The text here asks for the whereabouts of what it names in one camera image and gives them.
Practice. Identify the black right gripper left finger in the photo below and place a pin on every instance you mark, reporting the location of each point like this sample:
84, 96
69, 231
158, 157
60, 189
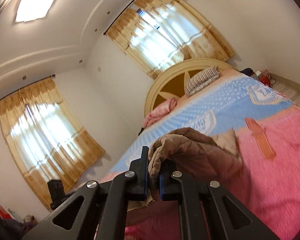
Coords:
97, 210

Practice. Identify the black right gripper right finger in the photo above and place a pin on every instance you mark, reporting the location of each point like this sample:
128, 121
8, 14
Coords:
208, 210

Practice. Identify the beige puffer jacket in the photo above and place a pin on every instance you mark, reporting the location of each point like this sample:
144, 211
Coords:
203, 157

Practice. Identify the beige patterned side curtain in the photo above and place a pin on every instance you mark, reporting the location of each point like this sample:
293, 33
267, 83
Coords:
45, 138

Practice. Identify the blue pink printed bedspread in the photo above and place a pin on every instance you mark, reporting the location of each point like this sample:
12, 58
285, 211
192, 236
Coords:
267, 127

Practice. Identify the pink floral folded blanket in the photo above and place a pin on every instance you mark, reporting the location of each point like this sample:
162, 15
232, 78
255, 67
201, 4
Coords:
159, 112

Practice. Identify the black side curtain rod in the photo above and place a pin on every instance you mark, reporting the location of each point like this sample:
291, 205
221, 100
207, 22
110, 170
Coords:
45, 78

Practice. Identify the striped pillow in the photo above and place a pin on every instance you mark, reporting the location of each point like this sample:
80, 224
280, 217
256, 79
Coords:
201, 80

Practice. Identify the cream wooden headboard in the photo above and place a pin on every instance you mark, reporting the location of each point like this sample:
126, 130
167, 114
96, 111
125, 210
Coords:
172, 82

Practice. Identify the red items on floor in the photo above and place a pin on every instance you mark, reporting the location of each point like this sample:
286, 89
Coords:
263, 76

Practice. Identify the beige patterned window curtain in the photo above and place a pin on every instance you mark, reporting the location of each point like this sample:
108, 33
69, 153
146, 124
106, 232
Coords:
158, 34

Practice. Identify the ceiling light panel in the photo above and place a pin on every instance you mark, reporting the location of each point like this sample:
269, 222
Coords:
30, 10

